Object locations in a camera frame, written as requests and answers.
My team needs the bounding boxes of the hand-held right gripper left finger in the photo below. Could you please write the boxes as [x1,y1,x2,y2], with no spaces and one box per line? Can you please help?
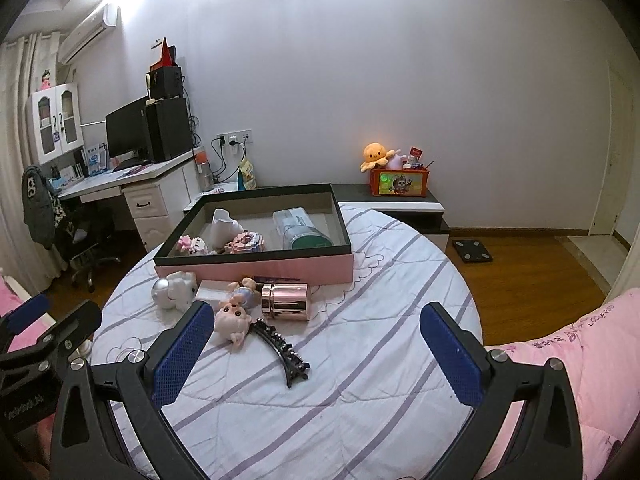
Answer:
[49,301,215,480]

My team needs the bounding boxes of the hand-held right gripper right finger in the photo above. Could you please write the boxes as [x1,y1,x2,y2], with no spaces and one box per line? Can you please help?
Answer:
[419,302,586,480]

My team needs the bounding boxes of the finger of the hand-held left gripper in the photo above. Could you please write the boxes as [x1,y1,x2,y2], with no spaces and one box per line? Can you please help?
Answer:
[0,301,103,376]
[0,292,51,338]

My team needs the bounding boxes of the pink pig doll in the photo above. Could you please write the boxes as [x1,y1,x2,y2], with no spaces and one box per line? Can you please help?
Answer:
[214,300,253,348]

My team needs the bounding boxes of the white astronaut toy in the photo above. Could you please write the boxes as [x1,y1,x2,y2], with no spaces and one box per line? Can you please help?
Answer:
[152,270,202,311]

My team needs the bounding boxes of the black hair clip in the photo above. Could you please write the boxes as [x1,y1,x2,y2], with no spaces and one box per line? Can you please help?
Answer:
[250,317,311,388]

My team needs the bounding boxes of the small pink block figure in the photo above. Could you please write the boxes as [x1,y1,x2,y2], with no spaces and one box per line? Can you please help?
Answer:
[177,235,210,256]

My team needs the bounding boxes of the rose gold cylinder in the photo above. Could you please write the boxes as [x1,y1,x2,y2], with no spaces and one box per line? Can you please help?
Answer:
[261,282,310,322]

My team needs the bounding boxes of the pixel block figure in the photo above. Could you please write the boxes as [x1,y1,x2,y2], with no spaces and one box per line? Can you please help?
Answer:
[223,230,263,255]

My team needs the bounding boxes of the pink box with black rim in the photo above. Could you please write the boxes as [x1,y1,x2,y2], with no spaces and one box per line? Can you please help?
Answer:
[153,183,354,286]

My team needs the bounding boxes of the white pitcher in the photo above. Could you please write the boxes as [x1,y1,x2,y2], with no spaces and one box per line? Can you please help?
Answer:
[210,208,246,245]

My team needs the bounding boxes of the clear plastic case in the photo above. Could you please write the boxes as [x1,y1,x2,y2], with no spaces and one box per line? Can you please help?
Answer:
[272,206,322,235]

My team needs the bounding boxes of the cream bedpost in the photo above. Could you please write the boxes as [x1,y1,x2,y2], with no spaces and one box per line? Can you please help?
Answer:
[65,340,93,367]

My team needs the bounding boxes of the pink bedding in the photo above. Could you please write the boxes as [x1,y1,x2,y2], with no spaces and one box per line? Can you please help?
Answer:
[0,280,33,353]

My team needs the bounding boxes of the flat white box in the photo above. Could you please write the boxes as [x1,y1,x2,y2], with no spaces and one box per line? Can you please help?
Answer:
[195,280,236,304]

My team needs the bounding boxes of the black office chair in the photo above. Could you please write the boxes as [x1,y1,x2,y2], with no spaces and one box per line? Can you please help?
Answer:
[55,205,121,291]

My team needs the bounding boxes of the dark grey jacket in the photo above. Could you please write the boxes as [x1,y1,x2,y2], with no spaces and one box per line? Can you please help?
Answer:
[21,165,63,248]

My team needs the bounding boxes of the black bathroom scale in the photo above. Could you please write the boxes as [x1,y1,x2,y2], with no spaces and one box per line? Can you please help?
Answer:
[452,238,493,263]

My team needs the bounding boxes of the pink quilt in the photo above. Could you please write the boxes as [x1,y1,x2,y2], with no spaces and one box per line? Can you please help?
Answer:
[475,287,640,480]

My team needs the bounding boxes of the white desk with drawers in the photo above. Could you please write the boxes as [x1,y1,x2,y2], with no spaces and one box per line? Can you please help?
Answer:
[59,147,203,253]

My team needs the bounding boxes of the low black and white cabinet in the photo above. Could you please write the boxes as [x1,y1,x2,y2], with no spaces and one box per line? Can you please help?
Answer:
[182,183,451,237]

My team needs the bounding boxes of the blue boxes on desk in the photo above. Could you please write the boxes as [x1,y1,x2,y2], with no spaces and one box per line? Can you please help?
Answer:
[85,144,109,176]

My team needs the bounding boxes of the cream curtain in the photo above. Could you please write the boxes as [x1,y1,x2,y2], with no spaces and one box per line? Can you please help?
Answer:
[0,32,66,281]

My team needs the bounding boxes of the red toy storage box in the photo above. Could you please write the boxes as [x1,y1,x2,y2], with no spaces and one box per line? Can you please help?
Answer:
[370,167,430,197]

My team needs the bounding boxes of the steel thermos with orange lid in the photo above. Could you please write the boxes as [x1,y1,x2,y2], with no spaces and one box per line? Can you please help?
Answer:
[196,149,215,192]

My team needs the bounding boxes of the yellow snack bag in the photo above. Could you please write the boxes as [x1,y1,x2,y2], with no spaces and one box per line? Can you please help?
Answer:
[237,158,258,191]

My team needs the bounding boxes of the black computer monitor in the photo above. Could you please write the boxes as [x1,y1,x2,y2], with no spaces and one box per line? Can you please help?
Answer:
[105,96,151,161]

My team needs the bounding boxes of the black computer tower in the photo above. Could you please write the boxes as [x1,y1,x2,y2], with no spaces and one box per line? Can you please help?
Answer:
[146,97,193,163]

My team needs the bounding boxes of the orange octopus plush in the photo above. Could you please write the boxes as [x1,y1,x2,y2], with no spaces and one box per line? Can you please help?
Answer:
[360,143,401,173]

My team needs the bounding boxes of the white door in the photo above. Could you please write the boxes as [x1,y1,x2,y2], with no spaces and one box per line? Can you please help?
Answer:
[587,60,628,236]

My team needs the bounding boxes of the black speaker box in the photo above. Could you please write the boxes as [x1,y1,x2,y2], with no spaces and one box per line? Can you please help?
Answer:
[146,66,183,101]

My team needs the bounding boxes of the white air conditioner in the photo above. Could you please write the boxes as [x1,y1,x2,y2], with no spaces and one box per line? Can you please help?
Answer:
[59,4,118,65]

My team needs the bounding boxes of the white wall cabinet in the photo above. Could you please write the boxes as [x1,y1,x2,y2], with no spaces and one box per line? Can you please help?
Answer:
[27,82,83,166]

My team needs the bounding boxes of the black power cable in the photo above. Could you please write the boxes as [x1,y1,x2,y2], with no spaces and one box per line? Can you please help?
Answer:
[210,137,232,183]

